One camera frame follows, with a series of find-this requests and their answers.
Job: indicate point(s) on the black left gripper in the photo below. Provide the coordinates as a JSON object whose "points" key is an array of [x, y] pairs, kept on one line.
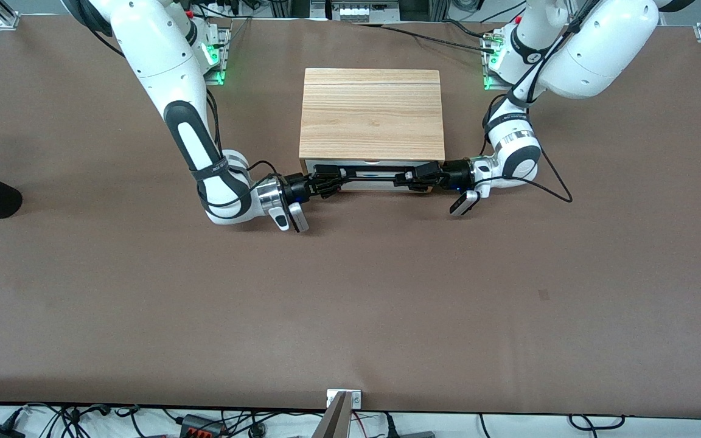
{"points": [[457, 175]]}

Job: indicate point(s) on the small metal edge bracket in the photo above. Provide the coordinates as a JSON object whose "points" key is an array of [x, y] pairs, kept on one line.
{"points": [[331, 398]]}

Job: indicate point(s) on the white-fronted wooden drawer with notch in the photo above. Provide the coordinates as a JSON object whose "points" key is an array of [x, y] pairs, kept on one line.
{"points": [[375, 174]]}

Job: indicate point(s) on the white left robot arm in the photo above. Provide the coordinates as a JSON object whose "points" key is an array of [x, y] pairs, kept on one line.
{"points": [[594, 55]]}

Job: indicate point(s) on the white power strip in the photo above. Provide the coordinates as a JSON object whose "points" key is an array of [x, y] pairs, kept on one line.
{"points": [[356, 11]]}

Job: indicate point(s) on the grey metal post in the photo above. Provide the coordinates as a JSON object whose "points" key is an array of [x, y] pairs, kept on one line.
{"points": [[332, 423]]}

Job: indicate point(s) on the wooden drawer cabinet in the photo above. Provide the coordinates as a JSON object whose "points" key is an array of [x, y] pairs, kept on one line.
{"points": [[372, 112]]}

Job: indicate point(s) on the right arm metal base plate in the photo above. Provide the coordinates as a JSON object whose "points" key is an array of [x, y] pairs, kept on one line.
{"points": [[224, 58]]}

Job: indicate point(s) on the brown table cover mat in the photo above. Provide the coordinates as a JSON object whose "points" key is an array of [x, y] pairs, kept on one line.
{"points": [[350, 304]]}

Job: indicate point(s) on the orange and black connector block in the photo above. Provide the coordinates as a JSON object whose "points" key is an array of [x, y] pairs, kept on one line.
{"points": [[201, 426]]}

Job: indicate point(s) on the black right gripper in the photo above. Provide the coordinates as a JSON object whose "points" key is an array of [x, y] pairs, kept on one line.
{"points": [[295, 188]]}

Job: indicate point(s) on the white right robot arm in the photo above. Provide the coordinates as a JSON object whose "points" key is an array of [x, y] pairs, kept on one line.
{"points": [[162, 55]]}

